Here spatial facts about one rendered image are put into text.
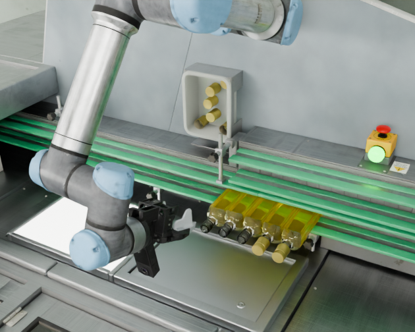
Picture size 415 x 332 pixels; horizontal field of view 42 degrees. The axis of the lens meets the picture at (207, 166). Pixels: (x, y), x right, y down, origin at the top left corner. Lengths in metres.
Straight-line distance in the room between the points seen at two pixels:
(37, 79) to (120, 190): 1.24
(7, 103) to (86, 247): 1.16
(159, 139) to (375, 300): 0.88
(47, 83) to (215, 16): 1.28
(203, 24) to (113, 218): 0.38
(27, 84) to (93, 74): 1.10
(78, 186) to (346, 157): 0.87
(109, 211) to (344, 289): 0.86
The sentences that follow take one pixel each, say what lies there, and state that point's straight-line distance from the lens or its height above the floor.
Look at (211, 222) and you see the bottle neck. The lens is 1.57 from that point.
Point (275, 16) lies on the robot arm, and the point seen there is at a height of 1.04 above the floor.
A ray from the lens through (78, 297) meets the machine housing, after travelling 1.61.
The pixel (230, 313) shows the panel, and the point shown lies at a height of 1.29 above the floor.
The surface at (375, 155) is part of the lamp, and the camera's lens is 1.57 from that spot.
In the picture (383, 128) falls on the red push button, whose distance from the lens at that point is 1.59.
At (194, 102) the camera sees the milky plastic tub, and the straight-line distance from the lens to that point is 1.82.
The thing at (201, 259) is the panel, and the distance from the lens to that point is 1.65.
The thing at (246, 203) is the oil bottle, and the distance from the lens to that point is 1.61.
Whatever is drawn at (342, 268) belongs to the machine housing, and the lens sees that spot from 1.71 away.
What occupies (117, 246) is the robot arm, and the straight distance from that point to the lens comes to 1.03.
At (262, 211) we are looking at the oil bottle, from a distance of 1.58.
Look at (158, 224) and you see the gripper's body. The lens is 1.17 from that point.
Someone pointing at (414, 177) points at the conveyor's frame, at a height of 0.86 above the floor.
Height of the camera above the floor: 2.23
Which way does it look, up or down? 49 degrees down
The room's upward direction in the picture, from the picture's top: 132 degrees counter-clockwise
